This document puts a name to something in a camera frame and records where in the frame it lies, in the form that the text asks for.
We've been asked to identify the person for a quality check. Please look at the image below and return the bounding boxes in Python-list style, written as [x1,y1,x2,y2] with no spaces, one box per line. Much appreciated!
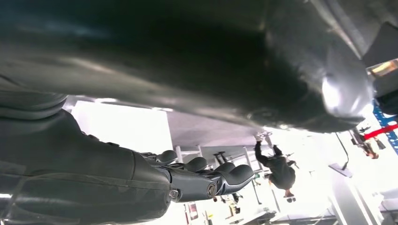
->
[254,133,297,199]

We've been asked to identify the red barrier belt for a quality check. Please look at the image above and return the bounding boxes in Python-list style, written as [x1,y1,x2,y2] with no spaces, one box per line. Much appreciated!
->
[364,124,398,140]

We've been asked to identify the blue metal shelf rack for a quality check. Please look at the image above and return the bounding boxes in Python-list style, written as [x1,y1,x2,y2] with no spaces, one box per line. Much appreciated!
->
[372,101,398,156]

